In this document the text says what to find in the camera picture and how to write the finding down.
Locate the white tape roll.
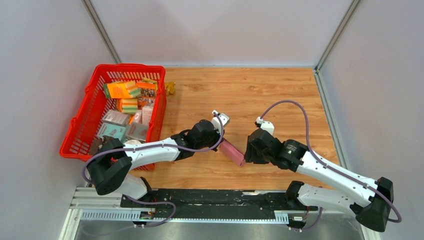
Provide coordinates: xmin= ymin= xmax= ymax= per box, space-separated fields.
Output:
xmin=123 ymin=139 xmax=141 ymax=145

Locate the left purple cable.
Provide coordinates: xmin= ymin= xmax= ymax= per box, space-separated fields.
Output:
xmin=81 ymin=112 xmax=226 ymax=229

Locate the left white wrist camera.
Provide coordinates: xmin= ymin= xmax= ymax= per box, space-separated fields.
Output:
xmin=211 ymin=110 xmax=231 ymax=134

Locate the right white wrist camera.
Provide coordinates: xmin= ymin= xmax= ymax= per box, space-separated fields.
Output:
xmin=255 ymin=116 xmax=275 ymax=136

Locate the teal snack packet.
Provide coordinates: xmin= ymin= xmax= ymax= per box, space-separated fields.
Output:
xmin=96 ymin=122 xmax=127 ymax=142

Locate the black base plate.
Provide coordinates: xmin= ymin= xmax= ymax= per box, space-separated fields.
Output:
xmin=119 ymin=188 xmax=319 ymax=220

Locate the yellow banana toy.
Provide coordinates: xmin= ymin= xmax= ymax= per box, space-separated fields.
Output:
xmin=164 ymin=81 xmax=176 ymax=96

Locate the brown crumpled packet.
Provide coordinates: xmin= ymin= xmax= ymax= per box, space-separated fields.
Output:
xmin=89 ymin=135 xmax=112 ymax=155

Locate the red plastic basket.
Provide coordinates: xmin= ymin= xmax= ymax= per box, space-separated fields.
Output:
xmin=59 ymin=63 xmax=167 ymax=162

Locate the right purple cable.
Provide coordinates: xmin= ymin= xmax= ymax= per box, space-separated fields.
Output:
xmin=259 ymin=99 xmax=403 ymax=232

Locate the purple cable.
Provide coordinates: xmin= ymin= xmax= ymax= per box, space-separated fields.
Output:
xmin=259 ymin=99 xmax=403 ymax=232
xmin=81 ymin=112 xmax=226 ymax=229

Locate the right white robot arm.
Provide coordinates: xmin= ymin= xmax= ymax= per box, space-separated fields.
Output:
xmin=244 ymin=128 xmax=394 ymax=233

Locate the pink paper box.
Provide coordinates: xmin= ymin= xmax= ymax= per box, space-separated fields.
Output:
xmin=219 ymin=138 xmax=246 ymax=167

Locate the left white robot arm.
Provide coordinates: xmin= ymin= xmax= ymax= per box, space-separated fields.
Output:
xmin=82 ymin=114 xmax=230 ymax=208

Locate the aluminium frame rail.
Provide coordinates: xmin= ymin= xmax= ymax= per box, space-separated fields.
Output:
xmin=67 ymin=186 xmax=373 ymax=223

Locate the orange green sponge pack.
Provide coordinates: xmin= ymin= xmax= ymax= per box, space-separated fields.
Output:
xmin=103 ymin=81 xmax=142 ymax=99

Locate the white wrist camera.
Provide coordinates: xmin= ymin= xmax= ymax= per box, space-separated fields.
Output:
xmin=211 ymin=110 xmax=231 ymax=134
xmin=255 ymin=116 xmax=275 ymax=136

